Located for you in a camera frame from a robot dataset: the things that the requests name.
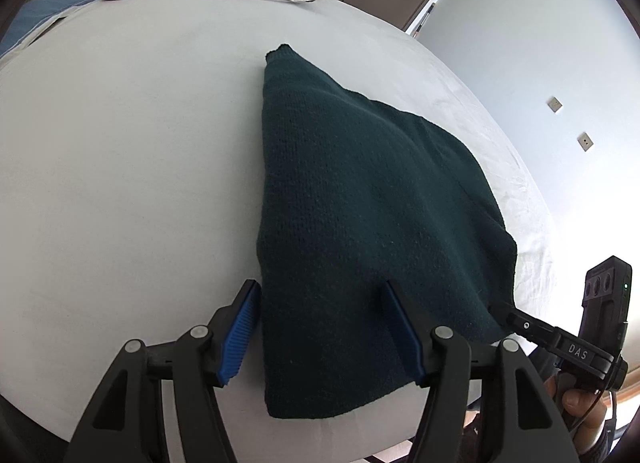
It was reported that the bed with white sheet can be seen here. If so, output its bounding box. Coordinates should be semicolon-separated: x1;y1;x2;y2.
0;0;558;449

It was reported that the dark green knit sweater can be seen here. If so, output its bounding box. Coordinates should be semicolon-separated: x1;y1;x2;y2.
255;43;518;421

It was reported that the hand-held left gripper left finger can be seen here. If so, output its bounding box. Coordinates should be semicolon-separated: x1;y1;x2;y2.
65;279;263;463

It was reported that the person's right hand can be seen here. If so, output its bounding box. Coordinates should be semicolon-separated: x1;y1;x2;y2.
542;373;613;449

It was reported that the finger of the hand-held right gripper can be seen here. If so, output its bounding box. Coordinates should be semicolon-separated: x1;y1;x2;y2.
492;300;557;350

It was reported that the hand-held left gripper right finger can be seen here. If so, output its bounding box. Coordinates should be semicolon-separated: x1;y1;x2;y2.
382;279;581;463

